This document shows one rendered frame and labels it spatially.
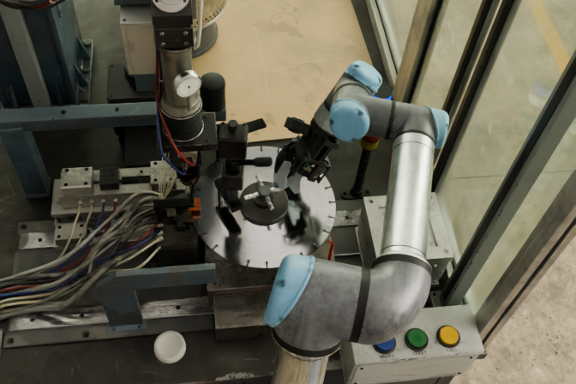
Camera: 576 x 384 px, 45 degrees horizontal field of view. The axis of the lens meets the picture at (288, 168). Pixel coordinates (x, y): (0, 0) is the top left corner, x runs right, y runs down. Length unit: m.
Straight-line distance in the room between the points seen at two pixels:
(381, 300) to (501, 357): 1.57
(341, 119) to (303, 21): 1.04
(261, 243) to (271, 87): 0.67
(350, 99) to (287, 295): 0.42
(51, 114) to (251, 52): 0.75
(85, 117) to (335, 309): 0.83
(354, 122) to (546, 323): 1.60
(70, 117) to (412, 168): 0.81
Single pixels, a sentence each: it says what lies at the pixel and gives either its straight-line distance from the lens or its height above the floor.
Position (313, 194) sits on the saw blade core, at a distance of 1.60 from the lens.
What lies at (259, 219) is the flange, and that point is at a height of 0.96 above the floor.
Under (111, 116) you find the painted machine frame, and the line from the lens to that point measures 1.63.
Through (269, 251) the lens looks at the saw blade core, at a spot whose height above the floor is 0.95.
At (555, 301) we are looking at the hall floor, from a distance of 2.76.
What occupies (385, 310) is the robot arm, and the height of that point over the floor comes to 1.34.
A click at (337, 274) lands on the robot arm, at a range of 1.05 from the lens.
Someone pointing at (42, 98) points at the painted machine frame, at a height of 0.84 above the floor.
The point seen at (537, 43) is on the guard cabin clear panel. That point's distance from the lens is 1.30.
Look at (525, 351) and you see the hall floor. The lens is 2.63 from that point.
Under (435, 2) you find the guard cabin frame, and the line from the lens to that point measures 1.76.
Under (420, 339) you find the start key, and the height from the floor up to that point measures 0.91.
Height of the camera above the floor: 2.27
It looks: 54 degrees down
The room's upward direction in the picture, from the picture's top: 6 degrees clockwise
